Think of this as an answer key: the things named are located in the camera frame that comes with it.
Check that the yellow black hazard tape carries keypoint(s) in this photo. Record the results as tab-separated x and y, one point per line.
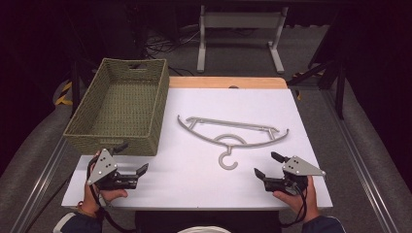
66	93

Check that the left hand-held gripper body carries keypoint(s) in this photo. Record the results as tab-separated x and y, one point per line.
103	166

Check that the green woven basket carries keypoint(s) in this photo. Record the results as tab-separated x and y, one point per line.
123	103

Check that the grey plastic clothes hanger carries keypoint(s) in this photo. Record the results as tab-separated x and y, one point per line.
233	124

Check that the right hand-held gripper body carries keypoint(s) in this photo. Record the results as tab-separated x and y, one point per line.
299	167

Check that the person's right hand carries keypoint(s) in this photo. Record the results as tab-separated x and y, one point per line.
306	204

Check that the person's left hand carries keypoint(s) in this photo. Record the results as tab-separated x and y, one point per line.
97	200

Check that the white metal stand frame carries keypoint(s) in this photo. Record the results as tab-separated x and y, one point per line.
201	48

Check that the slim black metal stand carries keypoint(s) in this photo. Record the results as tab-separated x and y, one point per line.
76	90

